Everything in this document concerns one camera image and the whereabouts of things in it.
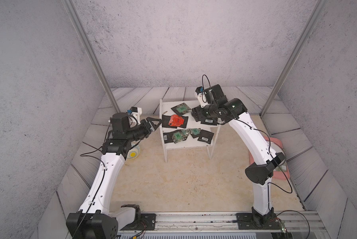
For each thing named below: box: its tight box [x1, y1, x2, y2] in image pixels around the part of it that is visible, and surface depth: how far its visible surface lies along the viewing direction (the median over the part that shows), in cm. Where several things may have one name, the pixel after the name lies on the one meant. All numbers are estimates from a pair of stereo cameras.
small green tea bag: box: [188, 127, 202, 139], surface depth 91 cm
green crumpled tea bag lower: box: [171, 128, 190, 144], surface depth 89 cm
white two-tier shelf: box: [159, 98, 221, 163], surface depth 84 cm
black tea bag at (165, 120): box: [161, 114, 189, 129], surface depth 74 cm
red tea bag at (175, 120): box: [168, 114, 185, 127], surface depth 74 cm
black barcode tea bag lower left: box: [163, 129, 182, 144], surface depth 89 cm
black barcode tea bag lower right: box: [197, 129, 215, 145], surface depth 88 cm
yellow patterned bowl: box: [126, 141, 141, 160], surface depth 98 cm
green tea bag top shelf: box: [170, 102, 192, 117], surface depth 80 cm
